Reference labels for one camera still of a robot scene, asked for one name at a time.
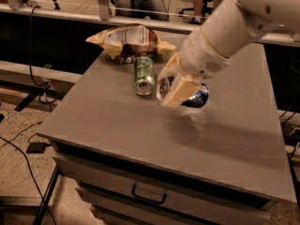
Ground blue pepsi can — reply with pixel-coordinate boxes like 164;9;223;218
157;77;209;108

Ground black floor cable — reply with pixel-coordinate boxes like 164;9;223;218
0;136;58;225

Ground person bare legs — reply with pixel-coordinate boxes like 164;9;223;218
187;0;219;26

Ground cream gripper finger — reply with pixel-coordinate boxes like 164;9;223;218
157;52;182;85
160;75;201;108

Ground seated person in jeans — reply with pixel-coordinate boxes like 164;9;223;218
115;0;169;22

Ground crumpled chip bag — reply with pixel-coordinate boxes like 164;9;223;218
86;23;175;64

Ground green soda can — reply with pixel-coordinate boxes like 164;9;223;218
134;56;155;96

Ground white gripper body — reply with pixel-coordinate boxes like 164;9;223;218
179;30;231;79

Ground black drawer handle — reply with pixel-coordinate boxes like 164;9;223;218
131;184;167;205

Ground black hanging cable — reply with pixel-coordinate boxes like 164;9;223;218
28;5;60;105

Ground metal railing post left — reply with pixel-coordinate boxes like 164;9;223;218
97;0;112;21

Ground grey drawer cabinet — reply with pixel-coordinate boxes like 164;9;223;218
38;44;296;225

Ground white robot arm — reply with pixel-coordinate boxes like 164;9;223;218
157;0;300;108

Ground black power adapter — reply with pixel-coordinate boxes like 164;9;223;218
26;142;47;154

